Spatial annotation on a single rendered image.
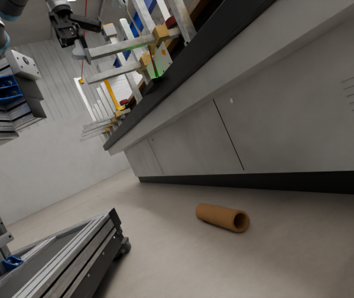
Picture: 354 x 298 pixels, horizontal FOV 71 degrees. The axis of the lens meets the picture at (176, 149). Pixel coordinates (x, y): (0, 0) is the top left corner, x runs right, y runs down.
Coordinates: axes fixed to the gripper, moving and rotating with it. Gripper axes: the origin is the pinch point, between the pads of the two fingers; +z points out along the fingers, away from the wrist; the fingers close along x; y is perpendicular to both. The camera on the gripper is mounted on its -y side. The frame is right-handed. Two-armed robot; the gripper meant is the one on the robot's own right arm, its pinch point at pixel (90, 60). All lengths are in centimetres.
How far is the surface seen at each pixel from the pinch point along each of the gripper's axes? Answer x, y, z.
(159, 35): 5.0, -29.1, -0.8
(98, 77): -23.5, -6.0, -1.0
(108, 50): 1.5, -7.8, -1.4
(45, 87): -778, -14, -271
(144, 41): 1.5, -23.5, -1.2
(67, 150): -774, 8, -55
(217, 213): 6, -20, 75
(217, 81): 25.0, -31.5, 28.1
